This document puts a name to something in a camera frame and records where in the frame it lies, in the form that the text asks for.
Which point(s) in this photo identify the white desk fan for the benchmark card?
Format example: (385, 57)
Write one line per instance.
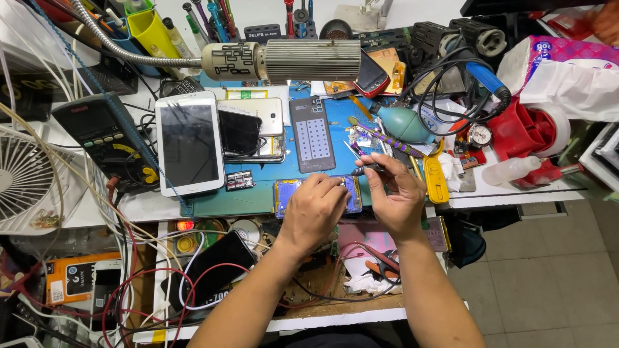
(24, 183)

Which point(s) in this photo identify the opened phone with exposed board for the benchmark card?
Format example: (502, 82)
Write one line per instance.
(274, 147)

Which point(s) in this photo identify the crumpled white tissue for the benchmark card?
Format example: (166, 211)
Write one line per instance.
(367, 284)

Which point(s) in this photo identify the orange box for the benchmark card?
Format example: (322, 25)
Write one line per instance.
(67, 278)

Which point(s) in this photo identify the person's left hand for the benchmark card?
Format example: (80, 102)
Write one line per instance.
(309, 212)

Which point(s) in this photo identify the clear plastic bottle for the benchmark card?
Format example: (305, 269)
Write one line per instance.
(510, 170)

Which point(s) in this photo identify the black precision screwdriver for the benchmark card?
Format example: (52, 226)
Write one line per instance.
(361, 169)

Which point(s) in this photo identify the black multimeter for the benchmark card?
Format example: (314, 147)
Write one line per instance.
(101, 135)

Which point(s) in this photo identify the pink sheet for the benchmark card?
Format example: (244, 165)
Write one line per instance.
(360, 237)

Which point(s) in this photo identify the round yellow tin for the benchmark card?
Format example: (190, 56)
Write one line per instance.
(185, 244)

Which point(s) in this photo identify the orange flex board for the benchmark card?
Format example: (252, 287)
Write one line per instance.
(396, 72)

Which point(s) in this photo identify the teal air blower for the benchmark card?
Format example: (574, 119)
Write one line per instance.
(404, 124)

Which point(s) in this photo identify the black tool stand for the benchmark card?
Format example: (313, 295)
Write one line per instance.
(262, 34)

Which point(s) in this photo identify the blue pen holder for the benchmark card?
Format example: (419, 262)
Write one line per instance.
(133, 46)

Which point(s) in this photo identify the gold phone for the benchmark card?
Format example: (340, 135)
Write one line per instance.
(268, 113)

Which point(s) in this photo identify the clear tape roll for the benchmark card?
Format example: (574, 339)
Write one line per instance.
(558, 128)

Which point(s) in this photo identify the blue soldering iron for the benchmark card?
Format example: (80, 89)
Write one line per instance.
(486, 80)

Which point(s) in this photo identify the red tape dispenser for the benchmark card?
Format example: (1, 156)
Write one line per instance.
(512, 128)

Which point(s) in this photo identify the brass wool tip cleaner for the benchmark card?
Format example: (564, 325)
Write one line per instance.
(336, 30)

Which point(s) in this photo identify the purple striped brush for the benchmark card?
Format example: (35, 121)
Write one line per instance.
(387, 138)

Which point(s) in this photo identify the blue work mat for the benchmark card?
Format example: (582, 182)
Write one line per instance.
(251, 198)

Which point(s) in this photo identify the blue phone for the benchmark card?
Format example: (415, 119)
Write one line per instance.
(285, 196)

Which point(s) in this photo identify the person's right hand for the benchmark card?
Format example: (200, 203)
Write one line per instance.
(401, 198)

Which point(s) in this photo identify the person's left fingers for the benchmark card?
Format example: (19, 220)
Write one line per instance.
(333, 186)

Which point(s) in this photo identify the black keypad phone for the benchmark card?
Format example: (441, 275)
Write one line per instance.
(181, 87)

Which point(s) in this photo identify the red phone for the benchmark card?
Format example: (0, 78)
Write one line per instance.
(371, 76)

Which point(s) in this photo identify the black microscope eyepieces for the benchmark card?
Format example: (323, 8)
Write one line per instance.
(464, 36)

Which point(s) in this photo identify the grey phone back cover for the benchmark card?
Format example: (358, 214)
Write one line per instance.
(312, 138)

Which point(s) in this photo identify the yellow plastic opening tool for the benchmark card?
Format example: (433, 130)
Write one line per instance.
(435, 181)

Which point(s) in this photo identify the yellow pen holder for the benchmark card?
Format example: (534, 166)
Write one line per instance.
(152, 31)

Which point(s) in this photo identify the large black phone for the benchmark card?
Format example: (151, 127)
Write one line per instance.
(217, 268)

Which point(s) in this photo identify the white tablet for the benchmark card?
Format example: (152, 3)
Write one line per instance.
(189, 145)

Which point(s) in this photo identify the tissue pack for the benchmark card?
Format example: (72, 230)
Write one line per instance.
(566, 82)

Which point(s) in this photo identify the black phone with dark screen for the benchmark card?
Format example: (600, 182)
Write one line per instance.
(239, 133)

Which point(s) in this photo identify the ribbed metal lamp head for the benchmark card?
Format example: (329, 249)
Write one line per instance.
(309, 60)

